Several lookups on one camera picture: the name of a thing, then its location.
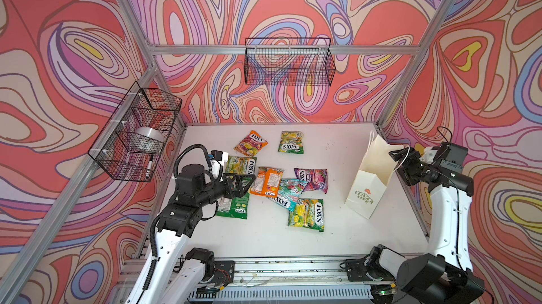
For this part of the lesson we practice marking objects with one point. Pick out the black wire basket back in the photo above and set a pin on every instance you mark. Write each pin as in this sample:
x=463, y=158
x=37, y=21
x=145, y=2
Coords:
x=289, y=61

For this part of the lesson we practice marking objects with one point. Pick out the marker pen in basket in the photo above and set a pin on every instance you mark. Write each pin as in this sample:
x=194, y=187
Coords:
x=148, y=171

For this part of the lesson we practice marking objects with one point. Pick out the yellow green Fox's bag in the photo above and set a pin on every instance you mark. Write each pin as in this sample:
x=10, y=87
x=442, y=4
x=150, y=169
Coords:
x=240, y=165

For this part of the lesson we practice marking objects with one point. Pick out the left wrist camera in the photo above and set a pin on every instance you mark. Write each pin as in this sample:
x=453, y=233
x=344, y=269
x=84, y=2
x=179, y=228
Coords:
x=219, y=161

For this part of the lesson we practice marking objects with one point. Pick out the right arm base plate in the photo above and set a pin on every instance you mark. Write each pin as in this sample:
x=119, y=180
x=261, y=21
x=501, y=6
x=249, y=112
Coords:
x=359, y=270

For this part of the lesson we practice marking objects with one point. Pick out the black wire basket left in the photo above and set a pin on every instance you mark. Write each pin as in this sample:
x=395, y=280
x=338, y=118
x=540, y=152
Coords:
x=131, y=144

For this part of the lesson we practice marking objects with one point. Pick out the green Fox's bag far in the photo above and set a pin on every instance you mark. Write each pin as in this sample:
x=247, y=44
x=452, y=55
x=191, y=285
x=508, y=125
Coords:
x=291, y=142

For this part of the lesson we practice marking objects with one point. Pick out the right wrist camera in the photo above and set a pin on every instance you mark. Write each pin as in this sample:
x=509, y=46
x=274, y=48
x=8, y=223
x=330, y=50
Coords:
x=429, y=154

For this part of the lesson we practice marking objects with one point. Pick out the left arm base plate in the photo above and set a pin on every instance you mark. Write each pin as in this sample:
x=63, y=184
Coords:
x=195, y=274

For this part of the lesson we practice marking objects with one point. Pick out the green Fox's spring tea bag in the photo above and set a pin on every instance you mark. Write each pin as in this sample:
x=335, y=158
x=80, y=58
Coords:
x=309, y=214

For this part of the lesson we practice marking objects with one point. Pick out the dark green Fox's bag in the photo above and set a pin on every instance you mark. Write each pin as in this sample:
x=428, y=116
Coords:
x=236, y=208

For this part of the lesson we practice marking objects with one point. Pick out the illustrated paper gift bag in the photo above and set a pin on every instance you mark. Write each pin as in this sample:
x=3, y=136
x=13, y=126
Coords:
x=373, y=176

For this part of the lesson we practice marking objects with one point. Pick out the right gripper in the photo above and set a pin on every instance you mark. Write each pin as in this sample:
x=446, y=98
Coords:
x=410, y=154

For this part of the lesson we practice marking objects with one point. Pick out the black wire basket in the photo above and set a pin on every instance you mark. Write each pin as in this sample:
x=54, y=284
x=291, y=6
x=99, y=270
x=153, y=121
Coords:
x=131, y=144
x=289, y=61

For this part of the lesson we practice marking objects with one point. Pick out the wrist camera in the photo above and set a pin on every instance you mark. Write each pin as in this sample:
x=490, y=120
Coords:
x=219, y=161
x=429, y=154

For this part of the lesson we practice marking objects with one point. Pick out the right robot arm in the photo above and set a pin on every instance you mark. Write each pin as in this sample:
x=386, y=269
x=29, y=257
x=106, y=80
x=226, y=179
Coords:
x=443, y=273

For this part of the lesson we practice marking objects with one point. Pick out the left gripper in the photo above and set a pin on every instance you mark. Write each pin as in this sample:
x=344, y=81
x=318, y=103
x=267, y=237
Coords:
x=225, y=183

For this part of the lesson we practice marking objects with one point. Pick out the teal Fox's mint blossom bag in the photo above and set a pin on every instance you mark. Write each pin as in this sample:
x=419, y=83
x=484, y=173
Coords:
x=289, y=192

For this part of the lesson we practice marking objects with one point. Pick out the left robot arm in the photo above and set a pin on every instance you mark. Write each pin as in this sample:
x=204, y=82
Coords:
x=171, y=273

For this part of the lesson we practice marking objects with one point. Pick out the purple Fox's berries bag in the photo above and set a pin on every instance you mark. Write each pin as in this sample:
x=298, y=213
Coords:
x=316, y=179

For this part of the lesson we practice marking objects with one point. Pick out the white tape roll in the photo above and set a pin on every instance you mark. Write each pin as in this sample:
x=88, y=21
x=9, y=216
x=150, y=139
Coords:
x=148, y=140

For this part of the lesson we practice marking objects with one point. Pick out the red orange Fox's fruits bag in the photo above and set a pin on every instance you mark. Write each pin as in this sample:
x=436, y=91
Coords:
x=251, y=144

